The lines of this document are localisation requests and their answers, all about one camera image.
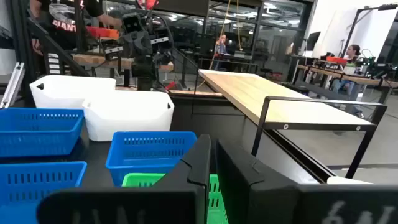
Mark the whiteboard on black stand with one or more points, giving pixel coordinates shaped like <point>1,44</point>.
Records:
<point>373,31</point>

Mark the white plastic basket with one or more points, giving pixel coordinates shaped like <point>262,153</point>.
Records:
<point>345,180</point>
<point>130,118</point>
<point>68,90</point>

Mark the background wooden workbench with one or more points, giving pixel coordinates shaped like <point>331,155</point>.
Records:
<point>357,79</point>
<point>93,59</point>

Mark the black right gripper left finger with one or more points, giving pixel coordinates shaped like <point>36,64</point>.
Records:
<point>186,205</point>

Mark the green slotted plastic basket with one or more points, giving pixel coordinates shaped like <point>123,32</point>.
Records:
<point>140,180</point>

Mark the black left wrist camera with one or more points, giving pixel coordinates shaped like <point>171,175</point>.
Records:
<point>133,23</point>

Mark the person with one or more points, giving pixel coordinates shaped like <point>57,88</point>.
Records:
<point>354,50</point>
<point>221,46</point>
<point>62,34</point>

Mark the black aluminium rig frame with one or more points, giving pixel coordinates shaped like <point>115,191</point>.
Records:
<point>20,46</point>

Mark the blue slotted plastic basket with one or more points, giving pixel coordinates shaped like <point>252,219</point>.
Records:
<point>31,183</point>
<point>149,155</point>
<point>37,133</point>

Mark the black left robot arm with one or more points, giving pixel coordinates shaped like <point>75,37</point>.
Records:
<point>144,74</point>

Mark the black table mat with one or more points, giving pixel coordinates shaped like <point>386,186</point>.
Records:
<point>224,124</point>

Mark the red plastic tray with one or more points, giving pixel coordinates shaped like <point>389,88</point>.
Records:
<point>335,60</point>

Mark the orange red tray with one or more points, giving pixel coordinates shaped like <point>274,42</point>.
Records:
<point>102,32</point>

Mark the black computer monitor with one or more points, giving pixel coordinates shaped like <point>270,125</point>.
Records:
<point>313,40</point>

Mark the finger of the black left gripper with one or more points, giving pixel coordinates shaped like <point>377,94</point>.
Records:
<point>144,45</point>
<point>129,45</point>

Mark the silver aluminium strut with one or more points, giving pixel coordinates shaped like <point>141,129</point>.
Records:
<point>12,84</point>

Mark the wooden shelf with black frame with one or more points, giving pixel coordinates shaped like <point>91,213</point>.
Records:
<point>248,90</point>

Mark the background black robot arm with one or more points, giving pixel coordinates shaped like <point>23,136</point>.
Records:
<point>373,67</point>

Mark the small background potted plant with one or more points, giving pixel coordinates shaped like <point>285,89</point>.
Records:
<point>349,69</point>

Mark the black cabinet with silver labels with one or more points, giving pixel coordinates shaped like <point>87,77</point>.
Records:
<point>53,66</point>

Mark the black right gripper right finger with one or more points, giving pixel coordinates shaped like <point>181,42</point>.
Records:
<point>248,199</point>

